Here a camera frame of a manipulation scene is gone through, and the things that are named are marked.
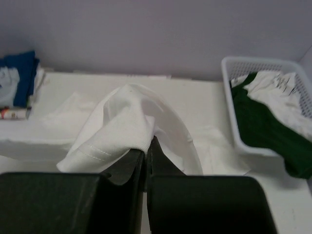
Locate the white printed t-shirt in basket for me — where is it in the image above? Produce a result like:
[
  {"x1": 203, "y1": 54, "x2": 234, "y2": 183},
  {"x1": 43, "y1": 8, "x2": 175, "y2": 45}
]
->
[{"x1": 230, "y1": 70, "x2": 312, "y2": 140}]

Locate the white Coca-Cola print t-shirt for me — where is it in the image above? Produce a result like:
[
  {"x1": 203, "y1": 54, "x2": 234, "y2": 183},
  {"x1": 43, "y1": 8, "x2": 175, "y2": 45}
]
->
[{"x1": 0, "y1": 84, "x2": 249, "y2": 176}]

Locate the dark green t-shirt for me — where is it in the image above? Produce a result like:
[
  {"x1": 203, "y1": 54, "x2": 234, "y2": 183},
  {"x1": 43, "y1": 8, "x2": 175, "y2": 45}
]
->
[{"x1": 230, "y1": 72, "x2": 312, "y2": 179}]

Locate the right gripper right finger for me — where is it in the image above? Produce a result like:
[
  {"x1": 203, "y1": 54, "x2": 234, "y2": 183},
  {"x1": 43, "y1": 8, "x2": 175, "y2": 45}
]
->
[{"x1": 146, "y1": 137, "x2": 277, "y2": 234}]

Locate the white plastic mesh basket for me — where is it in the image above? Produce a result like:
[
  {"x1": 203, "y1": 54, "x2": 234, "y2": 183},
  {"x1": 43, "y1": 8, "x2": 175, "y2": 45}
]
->
[{"x1": 221, "y1": 57, "x2": 312, "y2": 157}]

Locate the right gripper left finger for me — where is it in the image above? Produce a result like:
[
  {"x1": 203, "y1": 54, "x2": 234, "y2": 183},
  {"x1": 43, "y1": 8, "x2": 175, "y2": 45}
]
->
[{"x1": 0, "y1": 149, "x2": 144, "y2": 234}]

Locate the colourful cartoon print folded shirt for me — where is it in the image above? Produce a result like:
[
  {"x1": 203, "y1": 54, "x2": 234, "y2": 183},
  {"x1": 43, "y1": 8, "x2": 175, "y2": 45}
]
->
[{"x1": 0, "y1": 107, "x2": 32, "y2": 120}]

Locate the blue cartoon print t-shirt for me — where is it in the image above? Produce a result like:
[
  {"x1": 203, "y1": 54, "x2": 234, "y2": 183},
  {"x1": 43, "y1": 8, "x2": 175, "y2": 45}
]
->
[{"x1": 0, "y1": 50, "x2": 39, "y2": 108}]

